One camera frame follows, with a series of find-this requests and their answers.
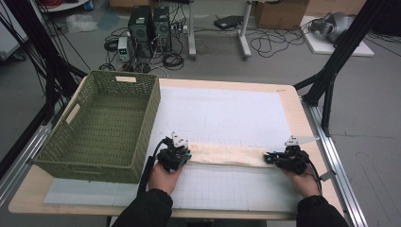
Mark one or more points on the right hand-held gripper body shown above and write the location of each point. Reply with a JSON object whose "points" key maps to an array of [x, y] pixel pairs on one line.
{"points": [[293, 160]]}

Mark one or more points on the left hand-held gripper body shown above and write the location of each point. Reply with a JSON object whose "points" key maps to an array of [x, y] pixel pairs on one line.
{"points": [[171, 156]]}

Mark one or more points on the cream printed cloth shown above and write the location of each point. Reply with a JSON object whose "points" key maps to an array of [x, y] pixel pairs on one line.
{"points": [[227, 155]]}

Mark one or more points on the green woven basket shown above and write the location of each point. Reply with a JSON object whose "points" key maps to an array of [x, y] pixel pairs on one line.
{"points": [[104, 126]]}

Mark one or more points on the person's left hand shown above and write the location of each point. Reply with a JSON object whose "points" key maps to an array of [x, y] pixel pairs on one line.
{"points": [[164, 181]]}

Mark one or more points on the person's right hand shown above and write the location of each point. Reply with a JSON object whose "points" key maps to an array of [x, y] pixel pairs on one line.
{"points": [[305, 186]]}

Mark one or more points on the white grid mat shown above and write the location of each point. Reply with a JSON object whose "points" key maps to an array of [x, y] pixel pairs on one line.
{"points": [[220, 110]]}

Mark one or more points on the white floor board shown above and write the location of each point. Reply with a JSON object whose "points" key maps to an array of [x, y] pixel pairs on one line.
{"points": [[321, 47]]}

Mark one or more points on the white power supply unit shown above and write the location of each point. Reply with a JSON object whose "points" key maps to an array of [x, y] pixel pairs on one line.
{"points": [[123, 48]]}

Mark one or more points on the white desk leg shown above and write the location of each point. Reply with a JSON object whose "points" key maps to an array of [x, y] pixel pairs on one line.
{"points": [[191, 31], [244, 34]]}

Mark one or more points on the slim black computer tower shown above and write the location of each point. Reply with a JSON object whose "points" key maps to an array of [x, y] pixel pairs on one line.
{"points": [[162, 30]]}

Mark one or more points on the large black computer tower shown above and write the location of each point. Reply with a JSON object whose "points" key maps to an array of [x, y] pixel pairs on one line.
{"points": [[140, 31]]}

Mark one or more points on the black flat device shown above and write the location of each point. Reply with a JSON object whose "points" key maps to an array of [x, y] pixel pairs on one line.
{"points": [[227, 22]]}

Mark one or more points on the brown cardboard box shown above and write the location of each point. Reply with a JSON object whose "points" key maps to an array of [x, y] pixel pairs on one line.
{"points": [[280, 14]]}

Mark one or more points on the grey robot head shell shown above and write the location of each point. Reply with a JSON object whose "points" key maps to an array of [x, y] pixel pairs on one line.
{"points": [[334, 25]]}

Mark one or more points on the clear plastic bag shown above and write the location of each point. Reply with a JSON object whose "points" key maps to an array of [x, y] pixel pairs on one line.
{"points": [[81, 23]]}

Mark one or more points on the grey metal bracket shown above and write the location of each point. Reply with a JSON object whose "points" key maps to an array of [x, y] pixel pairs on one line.
{"points": [[327, 176]]}

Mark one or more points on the aluminium rail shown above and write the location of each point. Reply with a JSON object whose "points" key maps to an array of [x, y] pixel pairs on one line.
{"points": [[28, 148], [340, 170]]}

